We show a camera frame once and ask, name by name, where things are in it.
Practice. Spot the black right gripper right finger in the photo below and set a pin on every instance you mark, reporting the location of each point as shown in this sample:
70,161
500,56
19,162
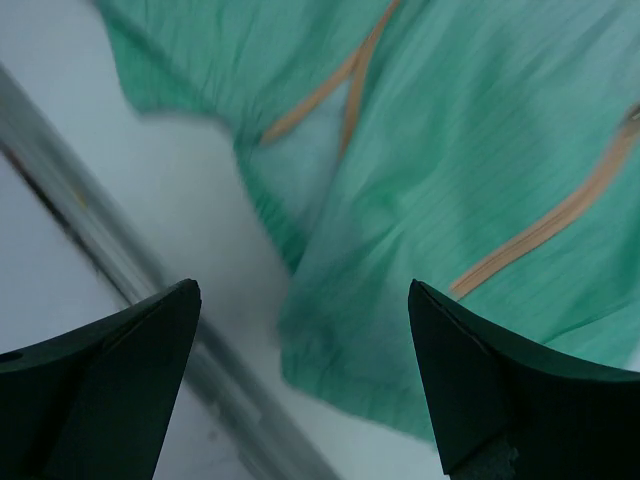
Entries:
505,407

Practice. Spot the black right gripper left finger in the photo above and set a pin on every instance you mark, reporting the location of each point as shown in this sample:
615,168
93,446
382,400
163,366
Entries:
95,402

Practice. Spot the orange and teal jacket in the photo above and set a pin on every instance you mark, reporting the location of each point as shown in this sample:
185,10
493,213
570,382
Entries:
487,148

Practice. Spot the aluminium table frame rail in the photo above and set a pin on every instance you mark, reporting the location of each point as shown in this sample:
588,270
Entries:
225,425

